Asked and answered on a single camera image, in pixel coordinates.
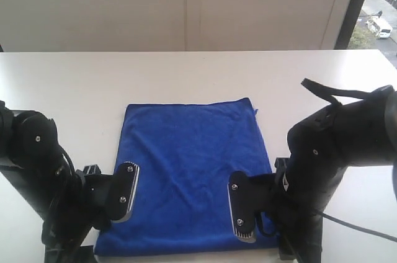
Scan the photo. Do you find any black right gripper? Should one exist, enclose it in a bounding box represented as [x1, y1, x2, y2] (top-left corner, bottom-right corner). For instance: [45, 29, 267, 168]
[272, 194, 326, 262]

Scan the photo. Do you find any blue microfibre towel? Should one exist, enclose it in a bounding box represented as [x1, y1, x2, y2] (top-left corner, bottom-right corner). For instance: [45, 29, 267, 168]
[95, 98, 277, 257]

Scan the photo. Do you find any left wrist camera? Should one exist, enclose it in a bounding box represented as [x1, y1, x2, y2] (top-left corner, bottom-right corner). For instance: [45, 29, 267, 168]
[76, 161, 140, 229]

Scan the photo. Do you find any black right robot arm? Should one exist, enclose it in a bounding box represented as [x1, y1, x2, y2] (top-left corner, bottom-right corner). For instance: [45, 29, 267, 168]
[277, 79, 396, 262]

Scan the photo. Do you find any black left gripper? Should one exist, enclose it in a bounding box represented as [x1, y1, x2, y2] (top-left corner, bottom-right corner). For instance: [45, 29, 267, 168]
[40, 196, 105, 262]

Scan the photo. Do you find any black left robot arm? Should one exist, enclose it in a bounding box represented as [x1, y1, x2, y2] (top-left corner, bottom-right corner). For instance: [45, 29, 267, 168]
[1, 102, 102, 262]

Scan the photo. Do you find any beige partition panel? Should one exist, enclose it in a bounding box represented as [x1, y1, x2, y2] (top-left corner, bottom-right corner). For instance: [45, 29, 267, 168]
[1, 0, 350, 51]

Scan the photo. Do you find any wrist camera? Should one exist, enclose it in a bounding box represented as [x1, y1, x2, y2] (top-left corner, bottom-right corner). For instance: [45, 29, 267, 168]
[228, 158, 289, 243]
[76, 161, 140, 229]

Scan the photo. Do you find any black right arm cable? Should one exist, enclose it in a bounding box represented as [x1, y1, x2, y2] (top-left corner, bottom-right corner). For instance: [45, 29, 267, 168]
[316, 210, 397, 242]

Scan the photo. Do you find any white van outside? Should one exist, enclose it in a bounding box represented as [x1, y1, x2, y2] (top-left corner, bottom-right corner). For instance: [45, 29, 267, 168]
[365, 16, 393, 39]

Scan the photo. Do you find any black velcro strap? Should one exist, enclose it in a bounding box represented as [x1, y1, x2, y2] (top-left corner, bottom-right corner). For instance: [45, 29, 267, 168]
[300, 78, 391, 105]

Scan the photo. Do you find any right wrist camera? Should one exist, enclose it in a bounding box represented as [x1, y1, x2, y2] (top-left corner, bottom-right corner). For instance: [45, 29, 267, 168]
[228, 158, 289, 243]

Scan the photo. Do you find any dark window frame post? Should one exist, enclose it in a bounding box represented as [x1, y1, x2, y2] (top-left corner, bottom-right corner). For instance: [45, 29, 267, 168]
[334, 0, 364, 50]

